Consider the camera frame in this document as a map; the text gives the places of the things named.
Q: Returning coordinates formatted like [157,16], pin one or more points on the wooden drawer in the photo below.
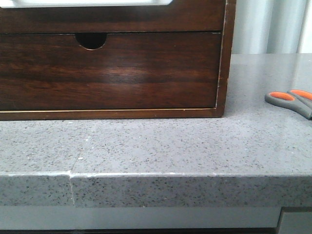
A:
[179,15]
[130,71]

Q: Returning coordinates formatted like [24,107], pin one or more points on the white tray insert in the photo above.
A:
[79,3]

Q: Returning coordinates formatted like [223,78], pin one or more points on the grey orange scissors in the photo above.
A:
[296,100]

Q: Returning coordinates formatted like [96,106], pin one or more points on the dark wooden drawer cabinet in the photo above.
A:
[95,40]

